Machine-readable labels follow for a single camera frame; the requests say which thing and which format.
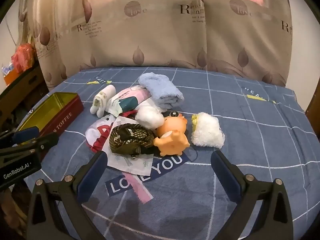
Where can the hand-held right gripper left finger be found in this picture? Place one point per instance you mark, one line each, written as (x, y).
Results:
(90, 177)

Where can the blue checked bed sheet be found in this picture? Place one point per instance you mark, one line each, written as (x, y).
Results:
(250, 130)

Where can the orange plush toy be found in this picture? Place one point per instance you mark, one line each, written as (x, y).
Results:
(172, 135)

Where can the white fluffy cloth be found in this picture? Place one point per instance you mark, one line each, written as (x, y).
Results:
(207, 132)

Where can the white knitted glove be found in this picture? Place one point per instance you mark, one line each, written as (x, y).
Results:
(150, 118)

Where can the beige leaf print curtain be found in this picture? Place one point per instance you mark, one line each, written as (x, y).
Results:
(125, 37)
(245, 37)

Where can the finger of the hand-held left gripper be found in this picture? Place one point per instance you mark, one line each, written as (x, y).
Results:
(42, 142)
(26, 133)

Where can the person's left forearm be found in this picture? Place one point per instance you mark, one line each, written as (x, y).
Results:
(5, 202)

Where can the white patterned sock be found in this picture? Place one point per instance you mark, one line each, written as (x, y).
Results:
(102, 97)

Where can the light blue towel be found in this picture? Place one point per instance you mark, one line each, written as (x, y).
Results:
(162, 90)

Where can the red metal tin box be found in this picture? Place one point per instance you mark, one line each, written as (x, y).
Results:
(62, 120)

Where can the red white plastic bag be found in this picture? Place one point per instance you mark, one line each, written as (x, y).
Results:
(98, 133)

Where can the pink green tissue packet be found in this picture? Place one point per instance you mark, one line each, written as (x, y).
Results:
(130, 97)

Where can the red black checked cloth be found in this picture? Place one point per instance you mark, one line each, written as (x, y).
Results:
(127, 113)

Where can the brown patterned headband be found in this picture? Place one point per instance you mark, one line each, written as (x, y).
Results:
(130, 137)

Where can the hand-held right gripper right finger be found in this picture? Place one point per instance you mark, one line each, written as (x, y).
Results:
(225, 177)

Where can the orange plastic bag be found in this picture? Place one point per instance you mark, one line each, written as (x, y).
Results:
(23, 56)

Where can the white printed cloth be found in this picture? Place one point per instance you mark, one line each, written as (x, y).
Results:
(132, 163)

